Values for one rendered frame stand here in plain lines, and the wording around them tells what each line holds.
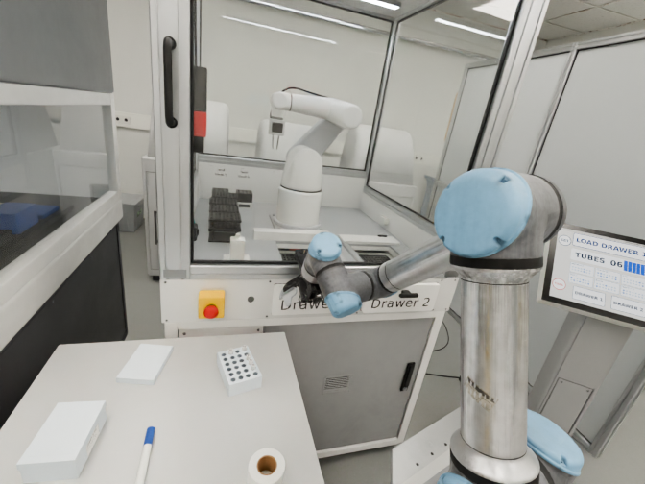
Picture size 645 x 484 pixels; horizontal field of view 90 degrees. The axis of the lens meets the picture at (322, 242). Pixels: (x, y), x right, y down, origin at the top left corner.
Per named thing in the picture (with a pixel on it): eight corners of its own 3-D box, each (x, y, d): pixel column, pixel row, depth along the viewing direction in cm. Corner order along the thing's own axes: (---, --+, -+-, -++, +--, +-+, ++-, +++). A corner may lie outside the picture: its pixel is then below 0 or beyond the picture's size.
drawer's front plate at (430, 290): (432, 310, 121) (441, 284, 117) (362, 313, 112) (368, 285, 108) (430, 307, 123) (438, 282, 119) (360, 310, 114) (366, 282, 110)
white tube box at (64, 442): (78, 479, 58) (74, 459, 56) (21, 484, 56) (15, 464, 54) (107, 418, 70) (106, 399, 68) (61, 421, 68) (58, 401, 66)
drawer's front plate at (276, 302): (354, 312, 112) (360, 284, 108) (271, 315, 103) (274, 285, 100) (352, 309, 114) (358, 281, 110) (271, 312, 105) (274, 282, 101)
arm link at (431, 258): (565, 164, 54) (374, 265, 90) (539, 157, 47) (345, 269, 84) (602, 228, 50) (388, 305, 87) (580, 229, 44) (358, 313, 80)
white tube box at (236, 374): (261, 387, 83) (262, 375, 82) (228, 397, 79) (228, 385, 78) (246, 355, 93) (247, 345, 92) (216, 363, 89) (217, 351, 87)
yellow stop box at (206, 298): (224, 319, 94) (225, 298, 92) (198, 321, 92) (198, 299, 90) (224, 309, 99) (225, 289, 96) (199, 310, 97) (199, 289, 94)
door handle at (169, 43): (175, 130, 73) (173, 33, 66) (162, 128, 72) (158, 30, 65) (178, 129, 77) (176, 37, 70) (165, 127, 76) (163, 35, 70)
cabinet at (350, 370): (404, 452, 154) (451, 311, 126) (170, 497, 123) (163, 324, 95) (341, 329, 238) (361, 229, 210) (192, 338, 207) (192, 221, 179)
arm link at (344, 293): (380, 300, 74) (360, 259, 79) (344, 308, 67) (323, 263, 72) (362, 314, 79) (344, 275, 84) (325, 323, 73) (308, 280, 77)
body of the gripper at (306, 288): (298, 307, 93) (303, 290, 84) (293, 280, 98) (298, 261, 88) (322, 304, 96) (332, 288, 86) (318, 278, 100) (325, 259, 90)
